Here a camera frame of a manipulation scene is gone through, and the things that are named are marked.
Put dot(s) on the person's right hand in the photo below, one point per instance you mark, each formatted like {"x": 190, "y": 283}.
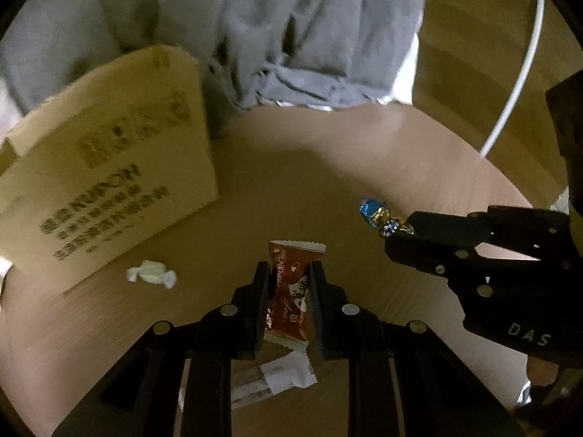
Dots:
{"x": 541, "y": 373}

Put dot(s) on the white sachet packet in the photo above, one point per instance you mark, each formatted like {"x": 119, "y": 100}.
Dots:
{"x": 294, "y": 370}

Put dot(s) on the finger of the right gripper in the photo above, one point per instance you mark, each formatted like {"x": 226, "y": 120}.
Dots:
{"x": 437, "y": 222}
{"x": 449, "y": 256}

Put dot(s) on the grey curtain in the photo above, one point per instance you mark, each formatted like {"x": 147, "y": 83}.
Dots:
{"x": 325, "y": 54}

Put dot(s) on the white candy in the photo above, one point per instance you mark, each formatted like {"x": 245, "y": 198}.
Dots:
{"x": 152, "y": 272}

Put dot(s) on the red snack packet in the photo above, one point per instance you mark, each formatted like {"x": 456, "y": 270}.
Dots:
{"x": 287, "y": 309}

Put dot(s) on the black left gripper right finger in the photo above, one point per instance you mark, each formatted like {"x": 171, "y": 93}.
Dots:
{"x": 403, "y": 380}

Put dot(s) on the brown cardboard box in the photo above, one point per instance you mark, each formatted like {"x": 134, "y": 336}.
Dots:
{"x": 112, "y": 160}

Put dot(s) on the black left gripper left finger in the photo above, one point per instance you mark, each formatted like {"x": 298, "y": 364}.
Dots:
{"x": 177, "y": 380}

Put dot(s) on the blue gold candy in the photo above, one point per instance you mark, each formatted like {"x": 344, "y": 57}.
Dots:
{"x": 377, "y": 214}

